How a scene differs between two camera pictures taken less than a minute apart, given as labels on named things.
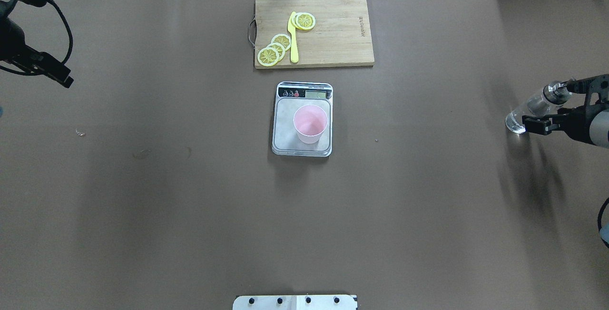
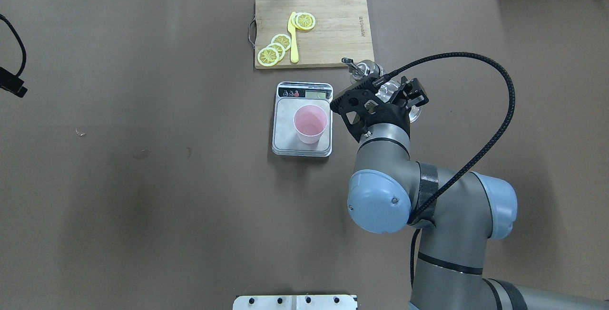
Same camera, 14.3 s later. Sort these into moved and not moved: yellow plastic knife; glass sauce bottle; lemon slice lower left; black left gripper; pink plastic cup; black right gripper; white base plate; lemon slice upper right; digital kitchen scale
Moved: glass sauce bottle; black left gripper; black right gripper
Not moved: yellow plastic knife; lemon slice lower left; digital kitchen scale; lemon slice upper right; white base plate; pink plastic cup
